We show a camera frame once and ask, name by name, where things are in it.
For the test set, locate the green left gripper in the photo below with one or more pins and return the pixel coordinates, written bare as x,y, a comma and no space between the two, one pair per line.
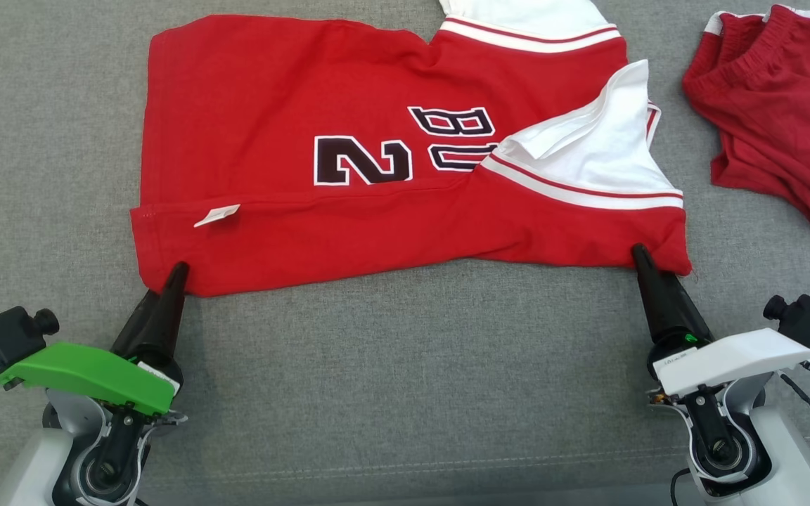
88,372

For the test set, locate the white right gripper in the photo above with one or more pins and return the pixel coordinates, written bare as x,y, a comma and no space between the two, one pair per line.
728,358

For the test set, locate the red and white jersey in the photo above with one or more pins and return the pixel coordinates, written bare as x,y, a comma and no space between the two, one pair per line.
271,211

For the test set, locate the red shorts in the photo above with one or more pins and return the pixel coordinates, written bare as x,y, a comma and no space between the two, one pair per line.
778,119

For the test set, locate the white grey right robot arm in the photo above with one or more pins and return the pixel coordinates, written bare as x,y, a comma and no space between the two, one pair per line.
763,443

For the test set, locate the grey fabric sofa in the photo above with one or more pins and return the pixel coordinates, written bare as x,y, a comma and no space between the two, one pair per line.
412,386

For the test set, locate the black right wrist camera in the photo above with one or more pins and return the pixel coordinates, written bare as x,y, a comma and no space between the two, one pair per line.
809,320

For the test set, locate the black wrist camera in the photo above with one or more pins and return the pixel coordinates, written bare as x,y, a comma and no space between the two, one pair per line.
809,320
8,337

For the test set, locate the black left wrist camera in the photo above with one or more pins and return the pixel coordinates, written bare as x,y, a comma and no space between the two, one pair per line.
8,337

